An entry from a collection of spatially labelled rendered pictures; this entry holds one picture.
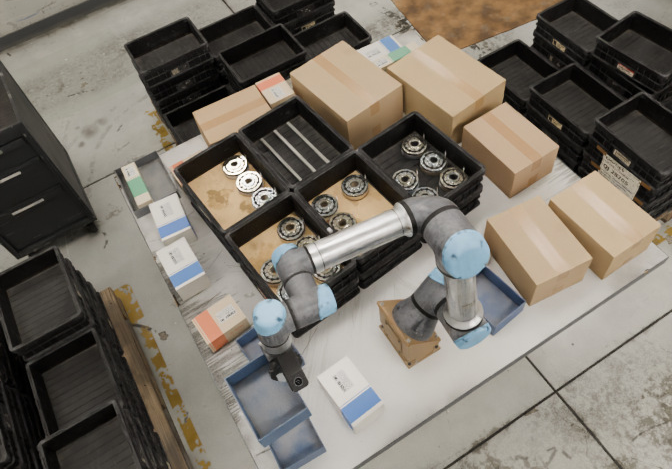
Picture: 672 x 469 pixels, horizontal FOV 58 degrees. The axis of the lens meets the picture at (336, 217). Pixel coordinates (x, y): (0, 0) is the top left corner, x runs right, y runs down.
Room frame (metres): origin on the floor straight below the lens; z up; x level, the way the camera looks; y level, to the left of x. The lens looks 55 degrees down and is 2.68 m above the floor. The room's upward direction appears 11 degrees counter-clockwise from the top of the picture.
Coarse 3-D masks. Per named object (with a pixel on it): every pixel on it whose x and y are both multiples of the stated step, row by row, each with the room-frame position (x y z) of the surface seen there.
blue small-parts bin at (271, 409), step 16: (240, 368) 0.64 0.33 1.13; (256, 368) 0.65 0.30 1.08; (240, 384) 0.62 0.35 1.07; (256, 384) 0.61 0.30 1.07; (272, 384) 0.60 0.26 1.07; (240, 400) 0.58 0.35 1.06; (256, 400) 0.57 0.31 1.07; (272, 400) 0.56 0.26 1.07; (288, 400) 0.55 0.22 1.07; (256, 416) 0.53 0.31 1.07; (272, 416) 0.52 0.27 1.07; (288, 416) 0.51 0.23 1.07; (304, 416) 0.49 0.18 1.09; (256, 432) 0.48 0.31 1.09; (272, 432) 0.46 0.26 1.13
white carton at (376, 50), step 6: (390, 36) 2.28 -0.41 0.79; (378, 42) 2.25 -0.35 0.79; (384, 42) 2.25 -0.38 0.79; (390, 42) 2.24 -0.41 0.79; (396, 42) 2.23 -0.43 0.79; (366, 48) 2.23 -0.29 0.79; (372, 48) 2.22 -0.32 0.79; (378, 48) 2.21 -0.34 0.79; (384, 48) 2.20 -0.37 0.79; (390, 48) 2.20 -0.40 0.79; (396, 48) 2.19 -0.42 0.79; (366, 54) 2.19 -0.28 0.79; (372, 54) 2.18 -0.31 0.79; (378, 54) 2.17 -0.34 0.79; (384, 54) 2.16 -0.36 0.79; (372, 60) 2.14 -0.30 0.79
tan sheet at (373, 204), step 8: (336, 184) 1.44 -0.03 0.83; (368, 184) 1.41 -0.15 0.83; (328, 192) 1.40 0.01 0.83; (336, 192) 1.40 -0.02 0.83; (368, 192) 1.37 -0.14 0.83; (376, 192) 1.36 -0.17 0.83; (312, 200) 1.38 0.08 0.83; (344, 200) 1.35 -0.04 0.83; (352, 200) 1.35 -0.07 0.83; (360, 200) 1.34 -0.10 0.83; (368, 200) 1.33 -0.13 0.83; (376, 200) 1.32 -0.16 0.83; (384, 200) 1.32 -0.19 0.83; (344, 208) 1.32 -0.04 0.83; (352, 208) 1.31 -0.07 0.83; (360, 208) 1.30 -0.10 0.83; (368, 208) 1.30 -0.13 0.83; (376, 208) 1.29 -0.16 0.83; (384, 208) 1.28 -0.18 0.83; (392, 208) 1.27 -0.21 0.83; (360, 216) 1.27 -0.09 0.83; (368, 216) 1.26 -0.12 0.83
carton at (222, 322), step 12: (228, 300) 1.05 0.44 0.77; (204, 312) 1.02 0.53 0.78; (216, 312) 1.01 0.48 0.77; (228, 312) 1.00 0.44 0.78; (240, 312) 1.00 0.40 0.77; (204, 324) 0.98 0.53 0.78; (216, 324) 0.97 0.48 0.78; (228, 324) 0.96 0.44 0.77; (240, 324) 0.96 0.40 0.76; (204, 336) 0.93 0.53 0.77; (216, 336) 0.92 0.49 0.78; (228, 336) 0.93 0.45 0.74; (216, 348) 0.90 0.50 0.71
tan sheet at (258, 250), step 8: (288, 216) 1.33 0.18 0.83; (296, 216) 1.32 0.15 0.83; (304, 224) 1.28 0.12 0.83; (264, 232) 1.28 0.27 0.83; (272, 232) 1.27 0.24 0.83; (256, 240) 1.25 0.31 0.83; (264, 240) 1.24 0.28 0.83; (272, 240) 1.23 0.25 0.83; (280, 240) 1.23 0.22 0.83; (240, 248) 1.23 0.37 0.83; (248, 248) 1.22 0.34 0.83; (256, 248) 1.21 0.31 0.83; (264, 248) 1.21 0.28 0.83; (272, 248) 1.20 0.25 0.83; (248, 256) 1.19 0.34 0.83; (256, 256) 1.18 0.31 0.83; (264, 256) 1.17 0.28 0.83; (256, 264) 1.15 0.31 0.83; (272, 288) 1.04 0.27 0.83
